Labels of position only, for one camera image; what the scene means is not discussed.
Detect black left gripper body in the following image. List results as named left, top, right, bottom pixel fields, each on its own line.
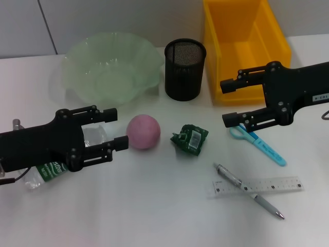
left=0, top=109, right=87, bottom=173

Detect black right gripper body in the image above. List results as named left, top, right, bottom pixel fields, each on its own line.
left=263, top=61, right=329, bottom=127

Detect clear green-label water bottle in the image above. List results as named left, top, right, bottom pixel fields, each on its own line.
left=24, top=125, right=108, bottom=191

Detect pink peach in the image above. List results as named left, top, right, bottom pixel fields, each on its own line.
left=125, top=114, right=161, bottom=150

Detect green plastic wrapper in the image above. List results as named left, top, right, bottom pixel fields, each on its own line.
left=169, top=123, right=209, bottom=157

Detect blue scissors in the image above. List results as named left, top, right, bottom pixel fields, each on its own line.
left=229, top=123, right=287, bottom=167

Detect black mesh pen holder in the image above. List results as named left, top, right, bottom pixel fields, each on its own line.
left=163, top=38, right=207, bottom=102

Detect translucent green fruit plate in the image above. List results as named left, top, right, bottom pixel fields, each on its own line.
left=50, top=31, right=163, bottom=105

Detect transparent plastic ruler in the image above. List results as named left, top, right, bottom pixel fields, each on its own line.
left=207, top=175, right=306, bottom=199

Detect grey clear pen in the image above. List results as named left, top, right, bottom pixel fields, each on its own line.
left=212, top=162, right=285, bottom=221

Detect yellow plastic bin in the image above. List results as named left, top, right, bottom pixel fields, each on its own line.
left=202, top=0, right=293, bottom=106

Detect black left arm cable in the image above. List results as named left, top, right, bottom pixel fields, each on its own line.
left=0, top=118, right=30, bottom=186

